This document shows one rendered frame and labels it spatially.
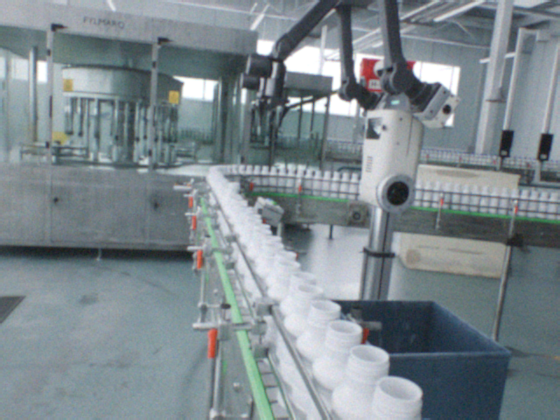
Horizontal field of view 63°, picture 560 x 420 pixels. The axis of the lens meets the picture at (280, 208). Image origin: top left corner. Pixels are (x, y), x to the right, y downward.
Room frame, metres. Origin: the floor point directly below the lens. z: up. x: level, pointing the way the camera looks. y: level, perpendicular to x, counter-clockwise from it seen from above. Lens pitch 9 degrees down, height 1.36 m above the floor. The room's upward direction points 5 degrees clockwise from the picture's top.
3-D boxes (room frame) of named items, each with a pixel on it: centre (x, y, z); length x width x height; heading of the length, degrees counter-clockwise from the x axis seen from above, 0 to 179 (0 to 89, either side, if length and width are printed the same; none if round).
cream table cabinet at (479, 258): (5.38, -2.07, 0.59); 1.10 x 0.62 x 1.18; 85
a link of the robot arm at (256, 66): (1.51, 0.08, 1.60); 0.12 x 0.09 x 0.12; 103
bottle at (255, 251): (0.92, 0.03, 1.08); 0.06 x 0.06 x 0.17
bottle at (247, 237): (1.04, 0.06, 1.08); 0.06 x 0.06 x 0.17
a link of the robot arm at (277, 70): (1.52, 0.05, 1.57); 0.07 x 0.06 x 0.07; 103
